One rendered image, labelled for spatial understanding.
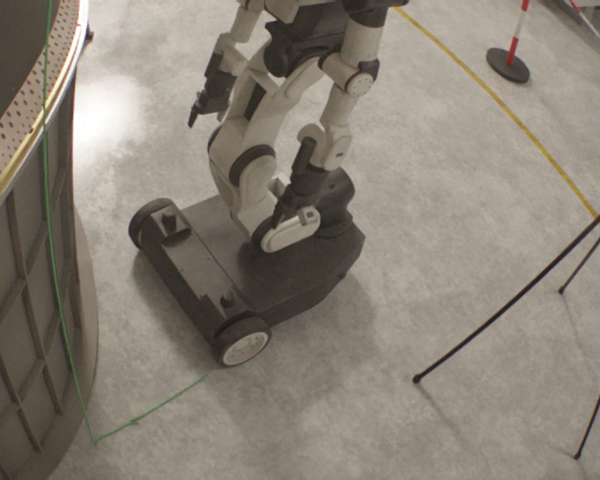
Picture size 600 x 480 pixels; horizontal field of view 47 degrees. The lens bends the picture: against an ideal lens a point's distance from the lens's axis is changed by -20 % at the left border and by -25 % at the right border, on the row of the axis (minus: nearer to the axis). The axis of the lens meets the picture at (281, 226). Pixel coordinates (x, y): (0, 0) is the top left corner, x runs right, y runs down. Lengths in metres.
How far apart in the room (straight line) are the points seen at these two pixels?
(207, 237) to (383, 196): 0.78
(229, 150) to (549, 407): 1.54
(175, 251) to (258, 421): 0.61
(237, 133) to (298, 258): 0.60
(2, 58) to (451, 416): 1.94
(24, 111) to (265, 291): 1.29
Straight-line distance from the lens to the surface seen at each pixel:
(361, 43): 1.90
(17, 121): 1.59
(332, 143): 2.07
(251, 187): 2.31
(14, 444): 2.26
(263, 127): 2.24
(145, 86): 3.53
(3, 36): 1.60
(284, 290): 2.63
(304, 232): 2.64
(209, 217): 2.78
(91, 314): 2.69
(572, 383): 3.01
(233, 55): 2.36
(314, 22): 1.99
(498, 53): 4.40
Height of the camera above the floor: 2.24
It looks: 48 degrees down
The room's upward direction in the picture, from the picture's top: 13 degrees clockwise
